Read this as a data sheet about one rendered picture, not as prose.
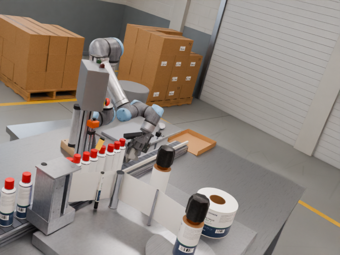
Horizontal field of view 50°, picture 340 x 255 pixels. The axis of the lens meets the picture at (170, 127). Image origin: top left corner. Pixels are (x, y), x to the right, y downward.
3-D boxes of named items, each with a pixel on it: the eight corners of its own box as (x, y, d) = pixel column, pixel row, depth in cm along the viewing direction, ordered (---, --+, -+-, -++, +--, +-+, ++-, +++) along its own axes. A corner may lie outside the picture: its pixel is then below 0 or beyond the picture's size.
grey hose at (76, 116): (71, 147, 171) (77, 107, 163) (66, 144, 172) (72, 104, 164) (77, 146, 174) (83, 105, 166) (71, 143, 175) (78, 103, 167)
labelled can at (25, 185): (20, 221, 145) (25, 178, 138) (12, 215, 148) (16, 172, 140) (31, 216, 150) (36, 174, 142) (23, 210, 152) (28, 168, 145)
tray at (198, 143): (197, 156, 255) (198, 151, 254) (167, 141, 266) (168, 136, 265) (215, 145, 280) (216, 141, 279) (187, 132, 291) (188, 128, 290)
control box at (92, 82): (81, 111, 160) (87, 69, 153) (75, 96, 174) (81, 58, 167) (103, 112, 164) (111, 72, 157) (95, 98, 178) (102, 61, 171)
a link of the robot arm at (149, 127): (141, 119, 202) (147, 123, 209) (137, 126, 202) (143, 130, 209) (152, 124, 199) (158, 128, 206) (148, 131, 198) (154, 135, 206)
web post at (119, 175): (113, 210, 167) (121, 175, 160) (105, 206, 169) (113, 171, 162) (119, 207, 170) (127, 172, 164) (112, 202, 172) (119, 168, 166)
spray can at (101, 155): (94, 185, 182) (101, 149, 175) (88, 180, 185) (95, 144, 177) (102, 182, 186) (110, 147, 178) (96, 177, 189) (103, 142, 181)
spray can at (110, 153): (103, 182, 186) (110, 147, 178) (97, 177, 189) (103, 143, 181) (111, 180, 189) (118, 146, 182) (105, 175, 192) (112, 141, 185)
